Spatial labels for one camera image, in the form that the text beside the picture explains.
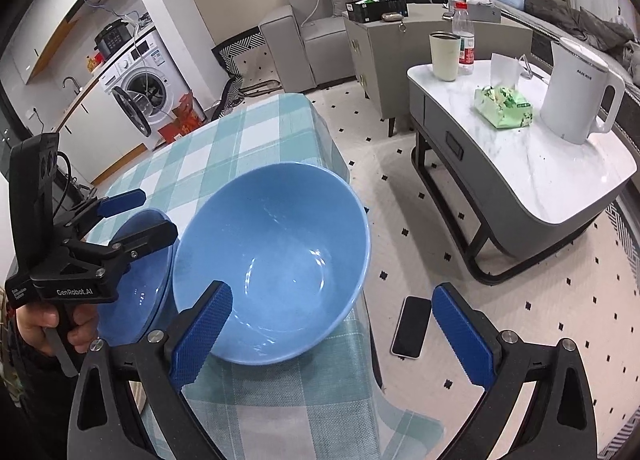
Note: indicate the white marble coffee table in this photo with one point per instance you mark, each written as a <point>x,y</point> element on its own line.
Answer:
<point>550,169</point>

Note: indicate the black white striped cushion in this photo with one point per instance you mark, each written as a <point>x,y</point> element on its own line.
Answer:
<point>240,47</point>

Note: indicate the white washing machine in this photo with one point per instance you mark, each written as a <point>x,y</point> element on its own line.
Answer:
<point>155,59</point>

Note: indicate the blue bowl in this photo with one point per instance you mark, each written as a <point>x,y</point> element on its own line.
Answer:
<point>135,300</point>
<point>280,260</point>

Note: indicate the red cap water bottle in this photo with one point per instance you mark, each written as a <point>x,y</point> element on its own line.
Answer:
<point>463,39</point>

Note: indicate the white kitchen base cabinet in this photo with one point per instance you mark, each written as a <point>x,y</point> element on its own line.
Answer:
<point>95,109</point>

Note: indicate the teal checked tablecloth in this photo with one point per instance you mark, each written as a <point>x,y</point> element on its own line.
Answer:
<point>225,139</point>

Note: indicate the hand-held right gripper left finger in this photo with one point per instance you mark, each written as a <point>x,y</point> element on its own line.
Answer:
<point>200,335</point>

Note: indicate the white wall cabinets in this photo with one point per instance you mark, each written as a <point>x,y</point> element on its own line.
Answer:
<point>60,14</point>

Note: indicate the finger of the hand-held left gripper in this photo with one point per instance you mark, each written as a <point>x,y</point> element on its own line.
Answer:
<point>150,235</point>
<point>122,201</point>

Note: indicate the black open box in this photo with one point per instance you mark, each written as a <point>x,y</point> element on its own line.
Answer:
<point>375,9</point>

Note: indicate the beige cup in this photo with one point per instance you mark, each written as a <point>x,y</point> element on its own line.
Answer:
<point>445,57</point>

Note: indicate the white electric kettle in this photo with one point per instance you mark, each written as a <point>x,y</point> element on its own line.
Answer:
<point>572,94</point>

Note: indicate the green tissue pack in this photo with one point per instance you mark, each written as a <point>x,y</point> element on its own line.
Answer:
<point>502,107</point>

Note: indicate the grey sofa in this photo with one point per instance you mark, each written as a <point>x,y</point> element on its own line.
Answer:
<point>295,49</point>

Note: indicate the person's left hand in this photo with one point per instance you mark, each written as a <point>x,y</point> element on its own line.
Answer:
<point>35,325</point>

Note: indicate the white dotted rug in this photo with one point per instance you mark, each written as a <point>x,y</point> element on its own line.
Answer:
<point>550,340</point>

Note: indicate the white wall socket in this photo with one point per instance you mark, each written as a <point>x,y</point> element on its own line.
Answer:
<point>35,113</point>

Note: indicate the yellow bottle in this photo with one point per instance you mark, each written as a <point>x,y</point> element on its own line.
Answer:
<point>91,63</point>

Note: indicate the beige dotted cushion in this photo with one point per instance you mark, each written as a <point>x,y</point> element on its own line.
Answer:
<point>252,69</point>

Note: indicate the kitchen faucet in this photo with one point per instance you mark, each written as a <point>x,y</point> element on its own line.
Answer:
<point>75,85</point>

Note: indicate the red cardboard box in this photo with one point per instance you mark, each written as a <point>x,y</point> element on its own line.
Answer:
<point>182,122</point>

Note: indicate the grey side cabinet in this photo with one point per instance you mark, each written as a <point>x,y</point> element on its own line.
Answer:
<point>390,69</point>

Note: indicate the black smartphone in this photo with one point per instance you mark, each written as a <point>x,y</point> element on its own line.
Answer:
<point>411,327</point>

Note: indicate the black pressure cooker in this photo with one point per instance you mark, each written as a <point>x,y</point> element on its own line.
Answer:
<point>112,37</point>

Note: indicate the dark grey blanket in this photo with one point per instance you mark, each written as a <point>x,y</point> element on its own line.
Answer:
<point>575,19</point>

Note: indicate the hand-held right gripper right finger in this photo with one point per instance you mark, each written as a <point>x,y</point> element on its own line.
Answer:
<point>462,340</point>

